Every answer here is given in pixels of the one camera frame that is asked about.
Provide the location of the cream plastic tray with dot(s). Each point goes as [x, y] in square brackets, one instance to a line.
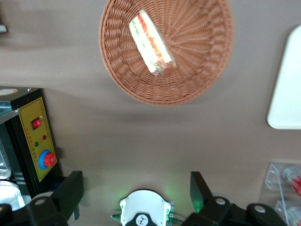
[289, 94]

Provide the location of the round brown wicker basket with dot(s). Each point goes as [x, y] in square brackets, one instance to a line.
[195, 70]

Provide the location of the steel food pan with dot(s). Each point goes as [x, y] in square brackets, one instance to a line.
[10, 195]
[3, 160]

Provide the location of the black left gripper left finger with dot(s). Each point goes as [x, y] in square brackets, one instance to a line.
[68, 193]

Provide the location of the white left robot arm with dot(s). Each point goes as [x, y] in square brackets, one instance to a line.
[145, 204]

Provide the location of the clear acrylic bottle rack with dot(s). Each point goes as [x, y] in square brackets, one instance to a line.
[272, 179]

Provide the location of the black warming display cabinet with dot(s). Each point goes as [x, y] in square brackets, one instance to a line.
[35, 131]

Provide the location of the triangular layered sandwich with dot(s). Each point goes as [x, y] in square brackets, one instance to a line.
[150, 42]

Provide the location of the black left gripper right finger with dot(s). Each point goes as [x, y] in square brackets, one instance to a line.
[200, 190]

